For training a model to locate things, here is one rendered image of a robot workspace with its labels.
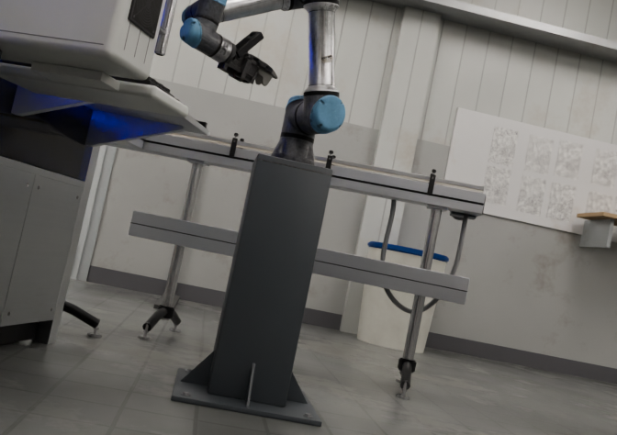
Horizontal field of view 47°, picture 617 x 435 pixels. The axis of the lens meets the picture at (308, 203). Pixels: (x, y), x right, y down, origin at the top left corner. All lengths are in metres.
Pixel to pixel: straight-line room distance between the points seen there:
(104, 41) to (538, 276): 4.97
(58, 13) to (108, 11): 0.11
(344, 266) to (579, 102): 3.54
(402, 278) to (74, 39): 2.10
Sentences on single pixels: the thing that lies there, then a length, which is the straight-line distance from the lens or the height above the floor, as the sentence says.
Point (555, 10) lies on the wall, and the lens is 6.43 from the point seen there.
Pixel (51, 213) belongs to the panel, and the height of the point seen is 0.47.
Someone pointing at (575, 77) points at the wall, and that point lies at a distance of 6.37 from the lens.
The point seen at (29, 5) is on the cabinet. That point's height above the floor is 0.88.
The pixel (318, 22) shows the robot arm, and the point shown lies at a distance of 2.32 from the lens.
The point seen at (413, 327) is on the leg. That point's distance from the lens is 3.27.
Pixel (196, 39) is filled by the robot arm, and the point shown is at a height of 1.05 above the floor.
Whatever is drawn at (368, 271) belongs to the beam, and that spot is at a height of 0.49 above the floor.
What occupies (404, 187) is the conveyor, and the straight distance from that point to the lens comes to 3.25.
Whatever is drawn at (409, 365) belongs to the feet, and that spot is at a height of 0.12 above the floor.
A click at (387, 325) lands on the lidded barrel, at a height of 0.15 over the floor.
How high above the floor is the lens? 0.49
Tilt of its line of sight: 4 degrees up
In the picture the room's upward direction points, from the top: 12 degrees clockwise
